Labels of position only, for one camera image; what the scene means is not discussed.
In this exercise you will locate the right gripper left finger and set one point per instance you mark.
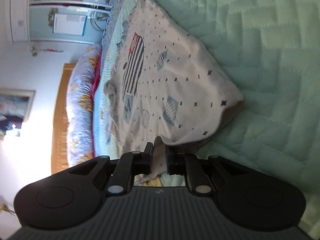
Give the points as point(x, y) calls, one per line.
point(124, 170)

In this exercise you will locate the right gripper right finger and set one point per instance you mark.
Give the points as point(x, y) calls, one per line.
point(189, 166)

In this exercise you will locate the white patterned baby garment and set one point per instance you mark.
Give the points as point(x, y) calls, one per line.
point(166, 88)

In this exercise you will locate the wooden headboard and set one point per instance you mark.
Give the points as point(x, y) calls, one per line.
point(60, 123)

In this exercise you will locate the floral long pillow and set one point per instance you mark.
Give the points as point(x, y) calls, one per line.
point(79, 107)

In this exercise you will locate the magenta bed sheet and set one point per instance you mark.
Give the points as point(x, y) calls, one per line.
point(96, 77)

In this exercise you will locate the electric fan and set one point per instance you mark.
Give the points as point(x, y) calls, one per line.
point(98, 20)

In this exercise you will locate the mint green bee quilt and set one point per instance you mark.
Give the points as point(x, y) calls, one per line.
point(270, 49)

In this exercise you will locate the pale blue sliding wardrobe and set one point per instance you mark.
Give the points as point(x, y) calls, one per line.
point(65, 20)

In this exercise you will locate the white upper cabinet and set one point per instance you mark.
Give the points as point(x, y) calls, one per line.
point(17, 20)

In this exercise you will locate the framed wall picture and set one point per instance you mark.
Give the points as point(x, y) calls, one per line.
point(16, 106)

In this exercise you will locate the hanging wall ornament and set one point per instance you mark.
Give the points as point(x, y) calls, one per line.
point(36, 50)

